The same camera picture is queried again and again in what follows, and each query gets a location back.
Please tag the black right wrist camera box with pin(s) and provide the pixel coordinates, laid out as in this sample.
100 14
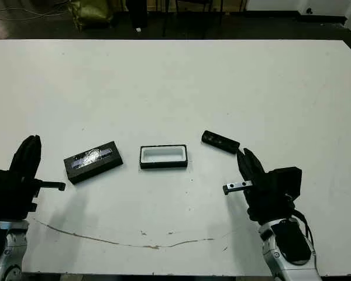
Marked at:
286 181

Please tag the black chair legs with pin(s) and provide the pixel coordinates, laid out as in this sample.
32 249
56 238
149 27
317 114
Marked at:
193 11

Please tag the black upright post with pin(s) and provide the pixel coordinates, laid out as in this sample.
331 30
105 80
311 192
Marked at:
139 13

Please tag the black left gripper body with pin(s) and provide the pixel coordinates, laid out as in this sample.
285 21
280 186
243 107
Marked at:
11 196

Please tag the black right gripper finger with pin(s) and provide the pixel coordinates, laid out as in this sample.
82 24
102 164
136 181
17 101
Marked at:
245 172
257 171

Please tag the yellow green sack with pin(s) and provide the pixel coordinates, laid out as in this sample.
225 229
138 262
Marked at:
92 13

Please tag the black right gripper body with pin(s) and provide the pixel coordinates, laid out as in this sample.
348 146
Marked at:
263 202

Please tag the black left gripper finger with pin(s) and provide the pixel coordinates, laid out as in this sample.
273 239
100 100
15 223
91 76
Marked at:
36 155
22 158

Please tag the slim black camera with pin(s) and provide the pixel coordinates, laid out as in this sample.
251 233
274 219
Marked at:
220 142

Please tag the black box base white inset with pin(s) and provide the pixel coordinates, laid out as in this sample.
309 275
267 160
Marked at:
163 164

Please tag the black round knob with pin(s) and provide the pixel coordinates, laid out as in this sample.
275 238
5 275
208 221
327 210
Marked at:
309 11

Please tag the black printed box lid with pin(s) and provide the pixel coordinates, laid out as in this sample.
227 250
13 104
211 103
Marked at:
93 167

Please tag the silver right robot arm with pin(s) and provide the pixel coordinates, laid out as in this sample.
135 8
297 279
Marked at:
289 243

